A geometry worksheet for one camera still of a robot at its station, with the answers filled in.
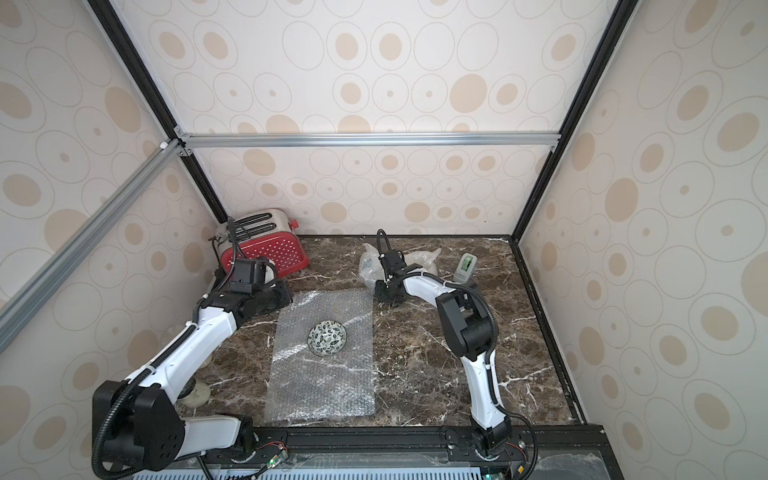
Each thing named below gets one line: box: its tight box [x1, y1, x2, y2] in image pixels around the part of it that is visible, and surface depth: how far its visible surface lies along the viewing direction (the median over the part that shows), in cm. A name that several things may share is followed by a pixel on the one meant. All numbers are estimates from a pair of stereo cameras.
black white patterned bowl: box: [307, 320, 347, 357], surface depth 91 cm
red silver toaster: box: [216, 209, 310, 278], surface depth 99 cm
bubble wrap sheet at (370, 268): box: [358, 243, 387, 292], surface depth 104 cm
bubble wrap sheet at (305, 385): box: [266, 289, 376, 423], surface depth 87 cm
